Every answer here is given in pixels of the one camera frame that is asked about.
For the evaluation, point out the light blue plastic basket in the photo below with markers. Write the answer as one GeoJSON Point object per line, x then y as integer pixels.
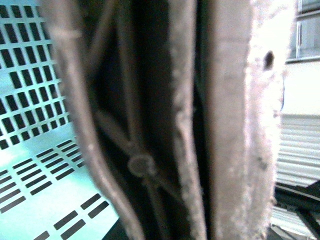
{"type": "Point", "coordinates": [46, 192]}

